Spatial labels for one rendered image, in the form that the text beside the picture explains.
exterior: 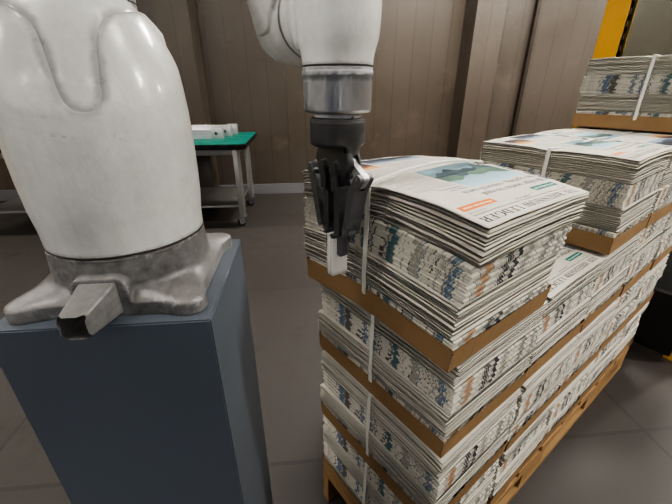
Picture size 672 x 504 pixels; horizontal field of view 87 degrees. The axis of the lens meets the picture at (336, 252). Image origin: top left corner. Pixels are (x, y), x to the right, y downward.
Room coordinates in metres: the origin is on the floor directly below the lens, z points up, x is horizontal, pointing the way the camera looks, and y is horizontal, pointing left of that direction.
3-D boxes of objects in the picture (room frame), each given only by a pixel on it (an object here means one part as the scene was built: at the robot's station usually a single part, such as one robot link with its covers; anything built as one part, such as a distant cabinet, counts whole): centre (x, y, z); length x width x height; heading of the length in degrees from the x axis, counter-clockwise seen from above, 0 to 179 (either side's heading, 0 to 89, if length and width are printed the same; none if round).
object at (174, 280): (0.35, 0.23, 1.03); 0.22 x 0.18 x 0.06; 6
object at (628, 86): (1.35, -1.11, 0.65); 0.39 x 0.30 x 1.29; 37
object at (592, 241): (1.00, -0.64, 0.86); 0.38 x 0.29 x 0.04; 38
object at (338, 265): (0.51, 0.00, 0.96); 0.03 x 0.01 x 0.07; 127
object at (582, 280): (0.91, -0.53, 0.42); 1.17 x 0.39 x 0.83; 127
